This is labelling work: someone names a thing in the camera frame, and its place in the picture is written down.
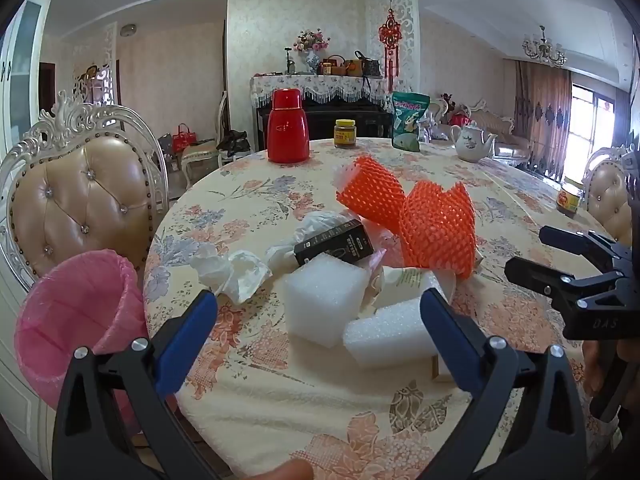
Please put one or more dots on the cushioned white stool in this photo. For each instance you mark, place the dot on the cushioned white stool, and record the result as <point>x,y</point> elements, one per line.
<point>200,156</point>

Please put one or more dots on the white glass door cabinet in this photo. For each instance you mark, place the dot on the white glass door cabinet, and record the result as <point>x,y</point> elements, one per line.
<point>20,85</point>

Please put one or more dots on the white tissue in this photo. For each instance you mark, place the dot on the white tissue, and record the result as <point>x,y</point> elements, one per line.
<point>235,272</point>

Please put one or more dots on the large white foam block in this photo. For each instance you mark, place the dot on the large white foam block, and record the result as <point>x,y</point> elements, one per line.
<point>322,295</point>

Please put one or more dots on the white wooden chair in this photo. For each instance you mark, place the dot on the white wooden chair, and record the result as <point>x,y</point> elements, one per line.
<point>223,110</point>

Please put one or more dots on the yellow lid glass jar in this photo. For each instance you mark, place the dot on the yellow lid glass jar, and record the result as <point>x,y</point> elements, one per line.
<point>345,135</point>
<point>570,200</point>

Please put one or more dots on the ornate white sofa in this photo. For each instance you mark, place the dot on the ornate white sofa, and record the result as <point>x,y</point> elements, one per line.
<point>495,122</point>

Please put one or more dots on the orange handbag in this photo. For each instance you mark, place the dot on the orange handbag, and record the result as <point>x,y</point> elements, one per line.
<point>352,68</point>

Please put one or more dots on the patterned brown curtain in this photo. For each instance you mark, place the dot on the patterned brown curtain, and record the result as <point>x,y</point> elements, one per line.
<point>545,110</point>

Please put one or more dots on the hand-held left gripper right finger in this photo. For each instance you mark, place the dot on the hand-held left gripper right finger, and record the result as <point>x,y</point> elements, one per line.
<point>440,330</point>

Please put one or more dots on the wicker handbag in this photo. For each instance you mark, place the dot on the wicker handbag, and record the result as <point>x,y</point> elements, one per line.
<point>337,67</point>

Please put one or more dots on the white paper packet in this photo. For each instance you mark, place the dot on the white paper packet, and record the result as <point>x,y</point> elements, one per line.
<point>405,282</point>

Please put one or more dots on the round ceiling lamp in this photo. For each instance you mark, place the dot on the round ceiling lamp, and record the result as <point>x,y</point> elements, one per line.
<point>127,30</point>

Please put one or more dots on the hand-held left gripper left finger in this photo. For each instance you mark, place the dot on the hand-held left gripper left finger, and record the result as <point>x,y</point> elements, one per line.
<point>187,340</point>

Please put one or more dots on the orange foam fruit net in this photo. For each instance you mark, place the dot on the orange foam fruit net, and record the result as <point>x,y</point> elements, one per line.
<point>372,190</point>
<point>440,232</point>

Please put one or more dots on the dark cloth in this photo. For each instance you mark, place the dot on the dark cloth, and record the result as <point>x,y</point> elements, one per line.
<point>234,142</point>

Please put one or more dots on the red bags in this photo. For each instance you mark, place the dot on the red bags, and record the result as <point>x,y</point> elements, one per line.
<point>184,139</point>

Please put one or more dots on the red knot wall ornament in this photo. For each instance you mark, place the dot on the red knot wall ornament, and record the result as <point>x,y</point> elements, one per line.
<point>390,35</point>

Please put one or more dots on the crystal chandelier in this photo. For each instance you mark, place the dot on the crystal chandelier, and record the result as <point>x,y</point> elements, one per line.
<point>545,50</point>

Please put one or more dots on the floral lace piano cover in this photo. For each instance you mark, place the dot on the floral lace piano cover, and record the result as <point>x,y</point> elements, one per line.
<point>320,85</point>

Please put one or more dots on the beige tufted ornate chair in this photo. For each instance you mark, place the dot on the beige tufted ornate chair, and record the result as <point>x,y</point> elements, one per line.
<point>607,200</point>
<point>80,195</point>

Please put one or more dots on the small black carton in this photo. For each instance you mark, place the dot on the small black carton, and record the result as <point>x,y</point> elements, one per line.
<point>332,247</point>

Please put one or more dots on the floral tablecloth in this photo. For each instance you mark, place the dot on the floral tablecloth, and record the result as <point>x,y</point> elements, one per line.
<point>260,210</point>

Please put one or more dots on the window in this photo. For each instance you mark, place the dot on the window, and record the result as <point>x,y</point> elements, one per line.
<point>595,120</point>

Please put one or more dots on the dark handbag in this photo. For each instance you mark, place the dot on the dark handbag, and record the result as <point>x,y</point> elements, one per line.
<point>369,65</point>

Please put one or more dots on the red thermos flask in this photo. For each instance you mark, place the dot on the red thermos flask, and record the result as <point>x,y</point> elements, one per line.
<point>287,130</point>

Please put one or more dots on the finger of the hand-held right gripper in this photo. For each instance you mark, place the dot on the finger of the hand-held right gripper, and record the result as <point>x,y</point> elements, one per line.
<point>570,241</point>
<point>535,275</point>

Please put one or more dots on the person's right hand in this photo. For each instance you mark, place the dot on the person's right hand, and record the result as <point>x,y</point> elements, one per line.
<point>594,367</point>

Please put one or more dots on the black piano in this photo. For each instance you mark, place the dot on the black piano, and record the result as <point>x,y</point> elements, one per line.
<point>325,115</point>

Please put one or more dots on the person's left hand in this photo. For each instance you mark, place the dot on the person's left hand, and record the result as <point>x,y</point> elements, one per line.
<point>282,471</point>

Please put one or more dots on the white porcelain teapot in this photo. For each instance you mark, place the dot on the white porcelain teapot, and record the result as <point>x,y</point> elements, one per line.
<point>470,142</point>

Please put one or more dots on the green snack bag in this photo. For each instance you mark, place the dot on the green snack bag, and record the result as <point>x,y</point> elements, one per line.
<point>410,120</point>

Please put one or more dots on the pink lined waste bin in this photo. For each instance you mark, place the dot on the pink lined waste bin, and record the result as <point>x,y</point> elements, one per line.
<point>75,300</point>

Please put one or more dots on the white carved screen panel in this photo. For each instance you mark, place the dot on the white carved screen panel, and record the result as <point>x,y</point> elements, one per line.
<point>407,50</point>
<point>107,60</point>

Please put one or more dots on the flower vase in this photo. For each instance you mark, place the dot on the flower vase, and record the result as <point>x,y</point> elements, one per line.
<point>312,62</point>

